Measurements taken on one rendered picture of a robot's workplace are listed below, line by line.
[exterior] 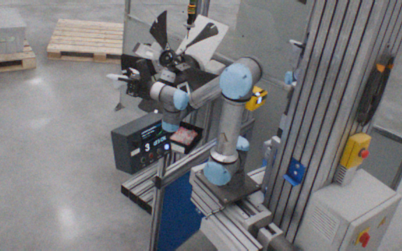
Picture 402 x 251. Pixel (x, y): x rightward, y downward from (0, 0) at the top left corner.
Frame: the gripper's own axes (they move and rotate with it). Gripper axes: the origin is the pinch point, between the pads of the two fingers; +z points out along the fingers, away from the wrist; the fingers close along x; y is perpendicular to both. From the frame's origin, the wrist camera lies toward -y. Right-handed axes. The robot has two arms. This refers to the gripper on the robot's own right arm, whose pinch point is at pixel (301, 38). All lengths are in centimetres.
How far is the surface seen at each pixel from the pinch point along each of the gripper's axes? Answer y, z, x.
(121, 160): 19, -72, -110
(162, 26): 0, 35, -79
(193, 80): 20, -4, -66
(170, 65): 15, 9, -78
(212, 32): -2, 13, -52
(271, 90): 54, 34, -3
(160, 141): 18, -64, -92
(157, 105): 36, -2, -88
